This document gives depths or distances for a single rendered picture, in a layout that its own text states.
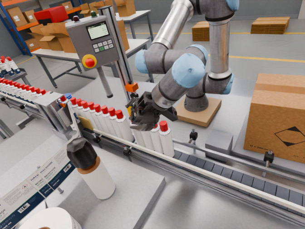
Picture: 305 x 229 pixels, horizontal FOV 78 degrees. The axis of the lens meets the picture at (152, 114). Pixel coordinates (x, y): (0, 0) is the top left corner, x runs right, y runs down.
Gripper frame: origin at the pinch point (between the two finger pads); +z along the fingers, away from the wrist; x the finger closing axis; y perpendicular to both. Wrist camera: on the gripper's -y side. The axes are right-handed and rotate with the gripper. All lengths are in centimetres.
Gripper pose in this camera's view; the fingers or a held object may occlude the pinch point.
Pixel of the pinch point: (138, 127)
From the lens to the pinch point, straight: 71.5
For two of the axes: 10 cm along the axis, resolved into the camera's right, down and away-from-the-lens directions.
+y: -8.6, -1.2, -4.9
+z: -4.8, 4.7, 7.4
